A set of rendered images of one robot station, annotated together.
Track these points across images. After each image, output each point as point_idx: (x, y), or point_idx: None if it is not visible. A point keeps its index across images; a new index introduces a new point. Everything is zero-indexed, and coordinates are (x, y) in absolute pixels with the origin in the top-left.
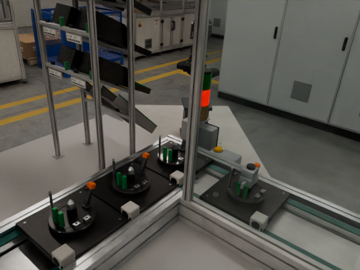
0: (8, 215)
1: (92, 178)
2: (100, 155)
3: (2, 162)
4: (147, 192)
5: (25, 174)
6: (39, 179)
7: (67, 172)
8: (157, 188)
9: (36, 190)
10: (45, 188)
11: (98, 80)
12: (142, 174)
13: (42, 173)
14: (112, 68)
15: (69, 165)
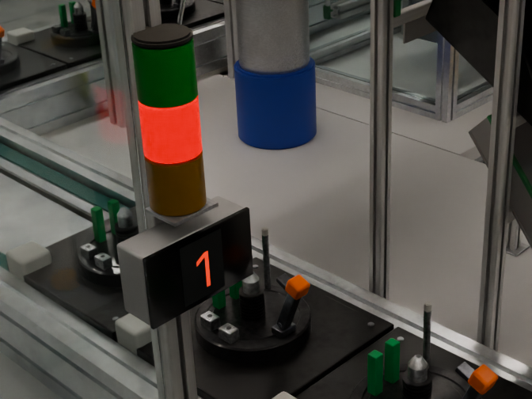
0: (254, 229)
1: (304, 270)
2: (369, 245)
3: (456, 181)
4: (214, 358)
5: (408, 218)
6: (391, 240)
7: (431, 274)
8: (233, 377)
9: (341, 245)
10: (352, 254)
11: (379, 20)
12: (275, 327)
13: (418, 238)
14: (475, 15)
15: (468, 272)
